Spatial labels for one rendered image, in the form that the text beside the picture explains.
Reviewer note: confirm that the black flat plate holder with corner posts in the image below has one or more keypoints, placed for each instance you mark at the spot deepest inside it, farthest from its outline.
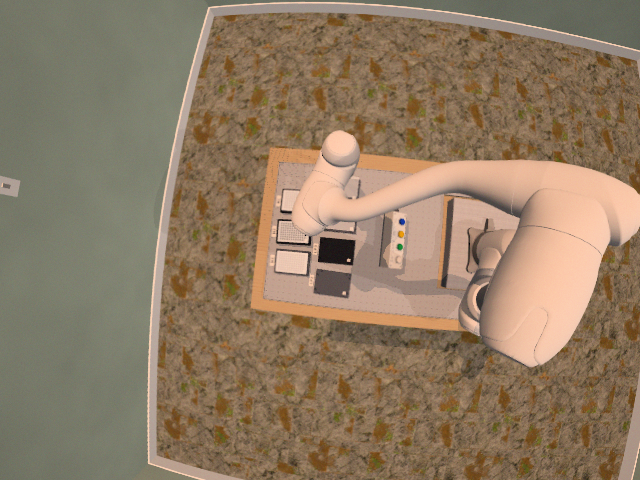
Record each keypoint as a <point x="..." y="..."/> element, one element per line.
<point x="337" y="251"/>

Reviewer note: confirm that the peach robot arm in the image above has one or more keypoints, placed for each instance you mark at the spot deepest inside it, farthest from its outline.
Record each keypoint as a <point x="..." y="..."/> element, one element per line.
<point x="545" y="279"/>

